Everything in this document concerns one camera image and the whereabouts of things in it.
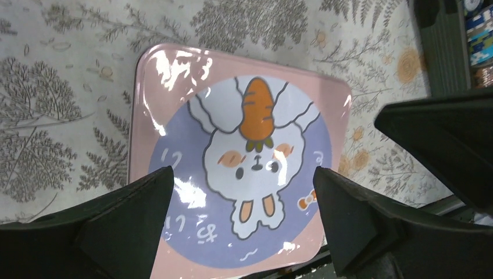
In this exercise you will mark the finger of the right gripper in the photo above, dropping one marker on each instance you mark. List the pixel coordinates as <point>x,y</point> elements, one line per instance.
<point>451,137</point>

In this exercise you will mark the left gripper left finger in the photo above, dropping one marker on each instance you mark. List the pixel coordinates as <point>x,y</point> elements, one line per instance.
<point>115,235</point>

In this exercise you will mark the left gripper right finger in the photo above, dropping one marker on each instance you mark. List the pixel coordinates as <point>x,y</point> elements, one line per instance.
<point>370,235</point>

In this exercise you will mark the silver tin lid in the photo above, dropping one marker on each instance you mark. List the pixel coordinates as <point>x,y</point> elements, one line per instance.
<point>244,138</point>

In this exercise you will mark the black poker chip case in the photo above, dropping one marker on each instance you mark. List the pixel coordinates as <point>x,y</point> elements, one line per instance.
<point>441,26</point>

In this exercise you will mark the floral table mat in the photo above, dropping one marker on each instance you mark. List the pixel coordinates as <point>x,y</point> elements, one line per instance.
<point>67,73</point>

